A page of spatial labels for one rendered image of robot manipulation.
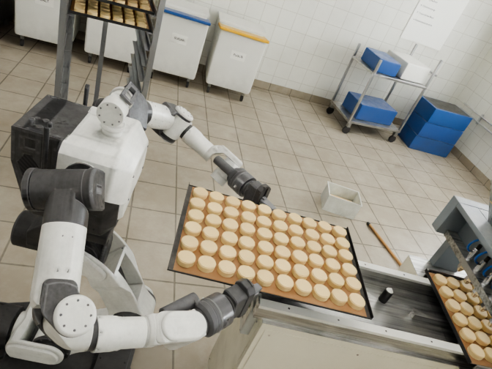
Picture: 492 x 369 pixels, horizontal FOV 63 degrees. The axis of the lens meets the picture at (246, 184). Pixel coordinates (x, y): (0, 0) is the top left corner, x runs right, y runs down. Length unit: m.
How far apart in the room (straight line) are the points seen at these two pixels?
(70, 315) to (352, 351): 0.91
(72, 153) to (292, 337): 0.84
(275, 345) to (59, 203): 0.81
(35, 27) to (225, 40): 1.85
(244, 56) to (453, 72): 3.09
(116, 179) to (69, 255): 0.25
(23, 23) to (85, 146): 3.70
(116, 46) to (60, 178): 3.68
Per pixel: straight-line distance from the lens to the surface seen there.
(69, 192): 0.94
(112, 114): 1.05
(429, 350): 1.54
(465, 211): 1.72
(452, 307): 1.69
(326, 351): 1.44
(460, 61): 6.39
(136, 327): 0.93
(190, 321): 0.96
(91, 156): 1.05
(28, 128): 1.11
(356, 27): 5.54
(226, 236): 1.23
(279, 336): 1.36
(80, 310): 0.87
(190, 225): 1.22
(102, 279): 1.37
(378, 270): 1.63
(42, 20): 4.65
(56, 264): 0.89
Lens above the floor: 1.81
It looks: 33 degrees down
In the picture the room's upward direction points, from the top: 22 degrees clockwise
